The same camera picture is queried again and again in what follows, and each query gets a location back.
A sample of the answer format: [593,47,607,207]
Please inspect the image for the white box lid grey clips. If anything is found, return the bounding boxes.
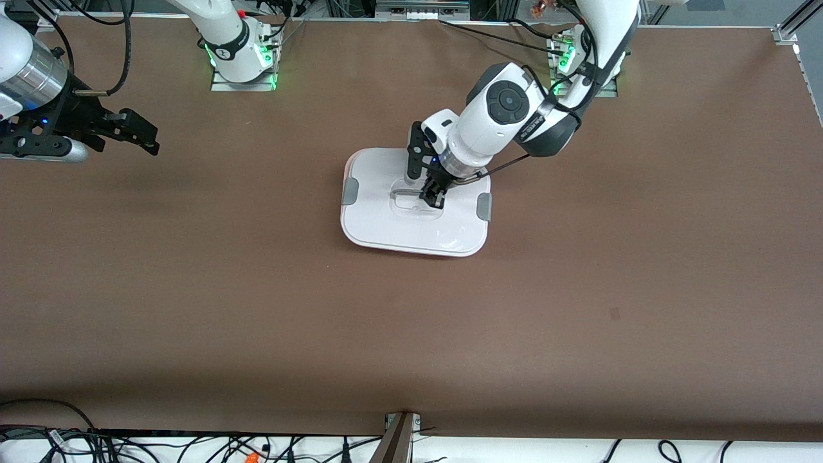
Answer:
[339,148,493,258]

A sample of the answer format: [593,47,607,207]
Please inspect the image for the aluminium corner extrusion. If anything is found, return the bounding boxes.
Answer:
[773,0,823,126]

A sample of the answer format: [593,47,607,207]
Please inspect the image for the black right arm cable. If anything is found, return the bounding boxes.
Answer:
[26,0,136,97]

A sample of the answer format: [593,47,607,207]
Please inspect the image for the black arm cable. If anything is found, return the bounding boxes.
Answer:
[450,0,602,188]
[26,0,136,97]

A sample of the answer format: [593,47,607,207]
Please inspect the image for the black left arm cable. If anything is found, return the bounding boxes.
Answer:
[450,0,602,188]

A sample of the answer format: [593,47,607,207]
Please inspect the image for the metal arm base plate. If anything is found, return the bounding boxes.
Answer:
[210,64,278,93]
[551,77,619,98]

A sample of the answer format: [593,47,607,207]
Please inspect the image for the long black table cable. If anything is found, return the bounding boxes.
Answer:
[439,19,560,51]

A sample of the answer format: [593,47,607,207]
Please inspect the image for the black base cable bundle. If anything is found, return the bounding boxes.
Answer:
[254,0,309,52]

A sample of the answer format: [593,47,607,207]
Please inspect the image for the short black table cable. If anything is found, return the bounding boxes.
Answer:
[508,18,573,42]

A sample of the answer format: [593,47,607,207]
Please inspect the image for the table frame post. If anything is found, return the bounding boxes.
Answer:
[370,412,422,463]

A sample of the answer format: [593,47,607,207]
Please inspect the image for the black looped floor cable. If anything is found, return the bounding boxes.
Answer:
[0,397,97,463]

